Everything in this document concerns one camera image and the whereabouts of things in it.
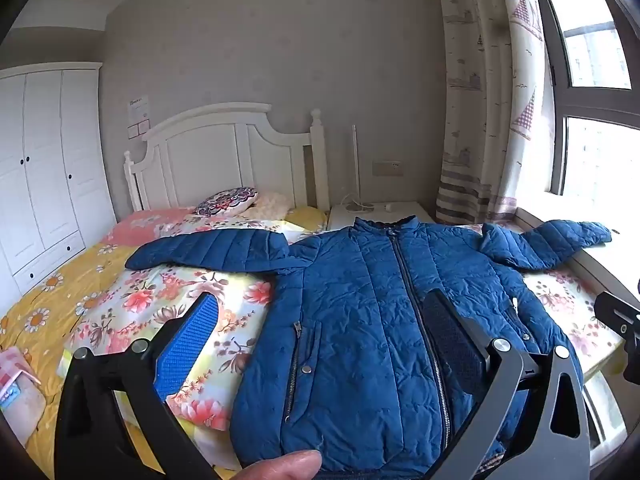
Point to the wall outlet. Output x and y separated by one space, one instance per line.
387 168

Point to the yellow daisy bedsheet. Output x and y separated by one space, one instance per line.
55 290

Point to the white wardrobe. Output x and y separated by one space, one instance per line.
45 160

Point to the dark patterned pillow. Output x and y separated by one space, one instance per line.
225 201

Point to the dark framed window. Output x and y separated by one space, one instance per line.
555 110

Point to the pink checked pouch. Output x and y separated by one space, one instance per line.
12 367

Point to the beige plush cloth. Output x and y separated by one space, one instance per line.
27 410

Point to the paper wall notice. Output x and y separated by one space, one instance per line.
138 115

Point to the white desk lamp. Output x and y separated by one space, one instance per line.
356 170

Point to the blue quilted jacket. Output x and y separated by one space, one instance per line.
360 335

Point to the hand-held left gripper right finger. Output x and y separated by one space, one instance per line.
455 342

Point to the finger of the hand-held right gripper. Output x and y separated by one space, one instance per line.
617 316

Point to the white windowsill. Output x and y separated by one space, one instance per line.
620 260

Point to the sailboat print curtain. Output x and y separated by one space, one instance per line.
480 110

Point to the floral quilt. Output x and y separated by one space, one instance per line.
150 305

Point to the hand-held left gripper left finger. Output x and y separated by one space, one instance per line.
187 345

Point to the white bed headboard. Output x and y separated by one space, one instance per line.
215 155

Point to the white nightstand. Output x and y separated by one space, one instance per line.
410 212

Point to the cream fluffy pillow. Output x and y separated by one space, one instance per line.
272 205

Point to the person's left hand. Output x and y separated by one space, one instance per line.
280 466

